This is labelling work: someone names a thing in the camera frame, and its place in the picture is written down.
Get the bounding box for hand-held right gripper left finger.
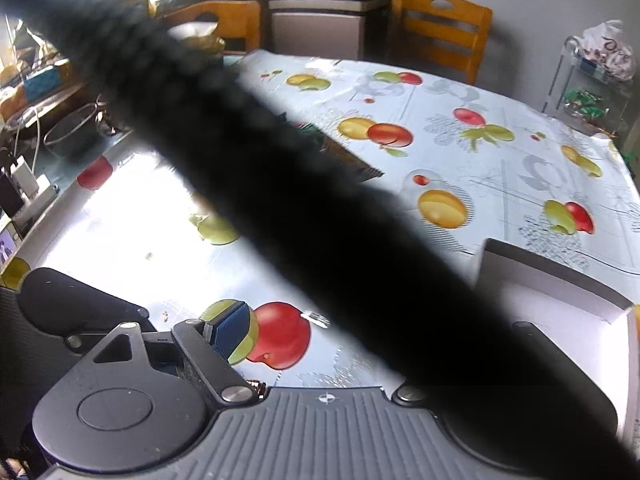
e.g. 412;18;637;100
92;300;267;405

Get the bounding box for black braided cable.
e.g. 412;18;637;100
0;0;640;480

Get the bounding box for wooden chair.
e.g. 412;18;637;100
159;0;264;55
389;0;494;87

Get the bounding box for white plastic bag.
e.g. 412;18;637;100
579;20;639;82

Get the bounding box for phone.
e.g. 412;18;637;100
0;219;24;269

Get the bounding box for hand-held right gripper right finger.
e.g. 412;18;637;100
393;382;431;407

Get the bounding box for silver cabinet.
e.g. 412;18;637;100
268;0;390;62

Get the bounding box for blue tissue box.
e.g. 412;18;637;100
22;66;67;102

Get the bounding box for white cardboard box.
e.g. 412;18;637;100
472;237;640;443

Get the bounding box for green wrapped candy pile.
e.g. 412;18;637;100
564;88;610;117

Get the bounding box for white charger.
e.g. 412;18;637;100
9;155;42;199

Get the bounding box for fruit print tablecloth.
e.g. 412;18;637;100
0;49;640;396

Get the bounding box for white bowl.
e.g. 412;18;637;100
167;21;220;41

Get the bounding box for metal shelf rack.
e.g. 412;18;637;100
542;35;637;137

